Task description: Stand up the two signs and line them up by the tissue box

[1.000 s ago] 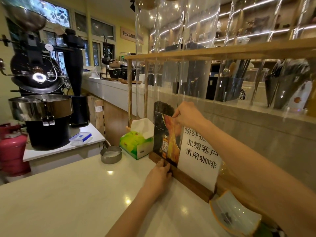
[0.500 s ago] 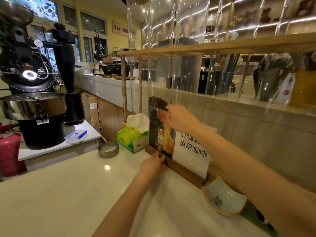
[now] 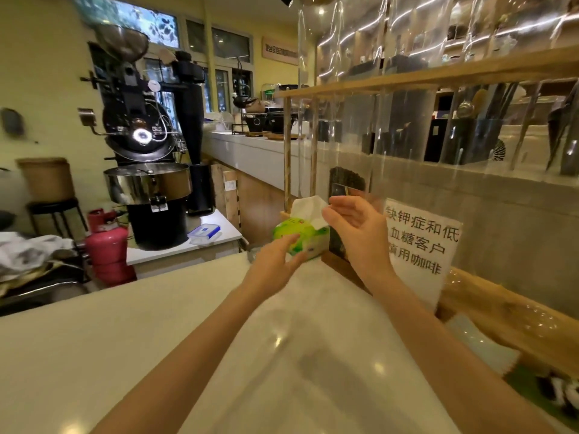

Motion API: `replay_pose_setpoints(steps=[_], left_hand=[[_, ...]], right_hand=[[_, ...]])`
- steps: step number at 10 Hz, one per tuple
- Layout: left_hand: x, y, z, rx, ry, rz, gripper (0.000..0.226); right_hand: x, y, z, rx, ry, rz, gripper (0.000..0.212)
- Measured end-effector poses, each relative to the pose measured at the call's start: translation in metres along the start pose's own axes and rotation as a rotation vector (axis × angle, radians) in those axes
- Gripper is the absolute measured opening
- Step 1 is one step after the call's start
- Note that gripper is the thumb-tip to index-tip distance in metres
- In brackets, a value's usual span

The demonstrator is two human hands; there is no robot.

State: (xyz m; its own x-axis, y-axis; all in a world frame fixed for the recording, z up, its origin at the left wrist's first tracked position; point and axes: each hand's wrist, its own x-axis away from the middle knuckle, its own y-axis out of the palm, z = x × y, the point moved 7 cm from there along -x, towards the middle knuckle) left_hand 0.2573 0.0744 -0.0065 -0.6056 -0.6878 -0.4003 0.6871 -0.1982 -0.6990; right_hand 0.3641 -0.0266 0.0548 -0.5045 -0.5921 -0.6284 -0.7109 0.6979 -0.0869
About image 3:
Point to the person's left hand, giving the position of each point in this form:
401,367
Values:
269,268

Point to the person's right hand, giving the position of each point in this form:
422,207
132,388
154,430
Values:
366,239

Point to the person's left thumb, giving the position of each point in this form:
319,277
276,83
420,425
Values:
287,244

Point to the person's right thumb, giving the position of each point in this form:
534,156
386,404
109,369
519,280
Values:
337,220

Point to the green tissue pack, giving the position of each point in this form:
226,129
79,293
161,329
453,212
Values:
307,232

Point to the person's left forearm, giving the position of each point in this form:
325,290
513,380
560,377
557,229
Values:
181,361

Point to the person's right forearm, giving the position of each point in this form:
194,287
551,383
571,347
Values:
443,357

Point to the white tissue sheet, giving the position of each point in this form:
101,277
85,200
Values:
307,207

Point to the dark picture card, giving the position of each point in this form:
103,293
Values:
346,185

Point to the clear container with blue lid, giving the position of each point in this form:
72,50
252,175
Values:
204,233

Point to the white paper notice sheet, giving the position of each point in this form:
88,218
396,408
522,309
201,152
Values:
425,253

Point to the white long counter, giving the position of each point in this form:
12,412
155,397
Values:
253,153

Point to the white low cabinet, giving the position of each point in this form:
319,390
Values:
181,255

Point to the clear plastic curtain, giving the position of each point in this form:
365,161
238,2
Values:
452,131

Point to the black kettle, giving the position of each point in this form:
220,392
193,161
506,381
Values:
244,102

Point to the black utensil holder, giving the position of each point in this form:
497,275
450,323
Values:
477,140

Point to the black coffee roaster machine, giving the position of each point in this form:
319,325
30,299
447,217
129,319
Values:
144,144

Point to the red gas cylinder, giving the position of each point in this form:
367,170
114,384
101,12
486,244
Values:
108,250

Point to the black round stool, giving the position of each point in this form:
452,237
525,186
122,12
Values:
54,210

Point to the brown paper bucket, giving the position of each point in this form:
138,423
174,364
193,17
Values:
45,178

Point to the white crumpled cloth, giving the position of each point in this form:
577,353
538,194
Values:
31,253

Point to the black and white toy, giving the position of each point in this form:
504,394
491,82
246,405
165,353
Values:
561,393

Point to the wooden shelf frame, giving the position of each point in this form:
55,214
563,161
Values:
407,76

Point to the beige wall sign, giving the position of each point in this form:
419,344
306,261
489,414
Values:
279,51

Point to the wooden log rail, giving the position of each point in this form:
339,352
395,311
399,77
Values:
506,316

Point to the grey wall fixture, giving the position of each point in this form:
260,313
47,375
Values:
12,122

